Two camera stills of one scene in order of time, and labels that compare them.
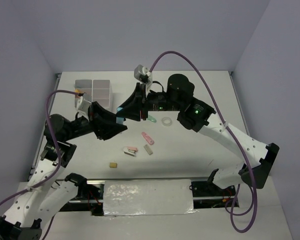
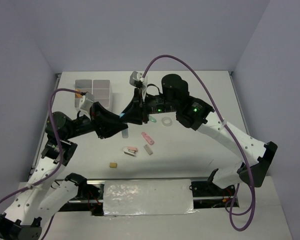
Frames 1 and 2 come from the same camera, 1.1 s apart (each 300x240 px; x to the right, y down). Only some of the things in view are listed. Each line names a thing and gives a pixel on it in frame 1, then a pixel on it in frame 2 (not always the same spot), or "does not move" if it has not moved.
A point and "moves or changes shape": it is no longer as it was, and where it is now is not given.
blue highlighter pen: (119, 120) moves or changes shape
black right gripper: (133, 106) does not move
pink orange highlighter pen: (77, 91) does not move
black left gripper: (105, 121) does not move
